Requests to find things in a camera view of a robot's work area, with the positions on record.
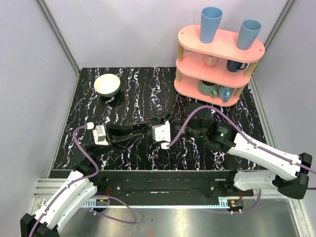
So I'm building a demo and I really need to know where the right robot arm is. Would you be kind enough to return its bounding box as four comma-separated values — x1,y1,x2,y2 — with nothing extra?
150,103,313,199

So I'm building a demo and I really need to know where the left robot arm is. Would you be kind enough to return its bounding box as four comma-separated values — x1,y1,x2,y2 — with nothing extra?
20,122,140,237

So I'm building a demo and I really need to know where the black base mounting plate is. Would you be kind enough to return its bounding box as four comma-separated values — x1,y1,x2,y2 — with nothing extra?
74,169,255,199

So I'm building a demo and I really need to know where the green glazed mug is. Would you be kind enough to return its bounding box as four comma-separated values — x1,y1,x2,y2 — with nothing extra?
198,80,217,97

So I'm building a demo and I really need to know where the white ceramic bowl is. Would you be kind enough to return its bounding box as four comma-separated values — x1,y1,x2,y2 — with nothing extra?
94,74,121,97

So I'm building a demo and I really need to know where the light blue mug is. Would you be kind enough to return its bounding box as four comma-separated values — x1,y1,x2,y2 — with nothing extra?
217,85,234,102

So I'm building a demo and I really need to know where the pink three-tier shelf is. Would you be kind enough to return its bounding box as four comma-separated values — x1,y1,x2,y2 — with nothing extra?
174,25,265,107

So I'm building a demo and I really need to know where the pink mug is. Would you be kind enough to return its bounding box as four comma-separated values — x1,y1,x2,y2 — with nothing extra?
204,55,219,67

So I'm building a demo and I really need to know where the dark blue mug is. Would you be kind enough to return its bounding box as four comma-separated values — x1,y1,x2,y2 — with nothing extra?
227,60,248,72

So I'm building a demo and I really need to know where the tall blue cup left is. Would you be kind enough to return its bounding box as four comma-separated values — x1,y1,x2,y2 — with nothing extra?
200,7,223,43

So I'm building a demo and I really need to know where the tall blue cup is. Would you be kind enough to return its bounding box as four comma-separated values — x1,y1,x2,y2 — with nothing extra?
200,7,223,43
237,19,262,50

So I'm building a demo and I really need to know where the tall blue cup right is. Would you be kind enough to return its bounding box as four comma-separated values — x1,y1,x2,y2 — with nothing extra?
237,19,262,50

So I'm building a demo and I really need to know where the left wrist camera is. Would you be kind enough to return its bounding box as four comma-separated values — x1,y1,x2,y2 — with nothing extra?
86,122,109,146

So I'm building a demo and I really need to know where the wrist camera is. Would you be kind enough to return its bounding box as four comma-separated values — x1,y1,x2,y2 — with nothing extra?
152,121,171,150
86,122,109,146

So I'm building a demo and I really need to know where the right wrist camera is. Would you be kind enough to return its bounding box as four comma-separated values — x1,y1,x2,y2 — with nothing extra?
152,121,171,150

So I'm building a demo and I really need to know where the aluminium rail frame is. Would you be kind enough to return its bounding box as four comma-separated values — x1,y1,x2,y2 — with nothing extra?
32,158,307,215

